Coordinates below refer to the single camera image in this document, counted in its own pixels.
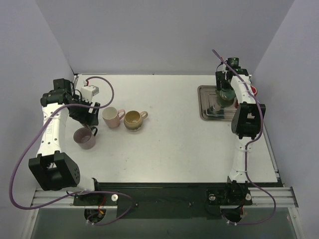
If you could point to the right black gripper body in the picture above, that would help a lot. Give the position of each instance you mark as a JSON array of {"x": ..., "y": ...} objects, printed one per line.
[{"x": 223, "y": 84}]

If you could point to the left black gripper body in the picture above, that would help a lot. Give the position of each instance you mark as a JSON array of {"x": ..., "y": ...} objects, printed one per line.
[{"x": 84, "y": 113}]

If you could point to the teal mug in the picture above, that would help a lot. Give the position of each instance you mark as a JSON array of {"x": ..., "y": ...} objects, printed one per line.
[{"x": 226, "y": 94}]

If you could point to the lilac mug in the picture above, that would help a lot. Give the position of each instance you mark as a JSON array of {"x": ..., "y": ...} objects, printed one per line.
[{"x": 84, "y": 138}]

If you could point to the pink mug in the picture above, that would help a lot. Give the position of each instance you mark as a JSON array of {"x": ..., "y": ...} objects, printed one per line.
[{"x": 112, "y": 116}]

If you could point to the beige round mug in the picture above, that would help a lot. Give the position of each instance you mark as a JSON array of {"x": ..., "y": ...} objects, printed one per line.
[{"x": 133, "y": 120}]

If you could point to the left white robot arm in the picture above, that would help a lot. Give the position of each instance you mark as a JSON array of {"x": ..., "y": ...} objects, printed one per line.
[{"x": 53, "y": 169}]

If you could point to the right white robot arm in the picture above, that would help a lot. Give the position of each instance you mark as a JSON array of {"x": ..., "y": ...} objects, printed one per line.
[{"x": 234, "y": 85}]

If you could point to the red mug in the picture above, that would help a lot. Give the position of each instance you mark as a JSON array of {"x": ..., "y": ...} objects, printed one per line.
[{"x": 254, "y": 90}]

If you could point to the metal tray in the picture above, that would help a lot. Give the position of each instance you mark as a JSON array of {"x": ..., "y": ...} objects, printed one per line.
[{"x": 212, "y": 106}]

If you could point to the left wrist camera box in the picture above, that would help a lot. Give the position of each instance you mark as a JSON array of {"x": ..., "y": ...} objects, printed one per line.
[{"x": 88, "y": 92}]

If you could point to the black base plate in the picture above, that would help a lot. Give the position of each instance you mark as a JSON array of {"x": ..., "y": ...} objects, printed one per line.
[{"x": 169, "y": 200}]

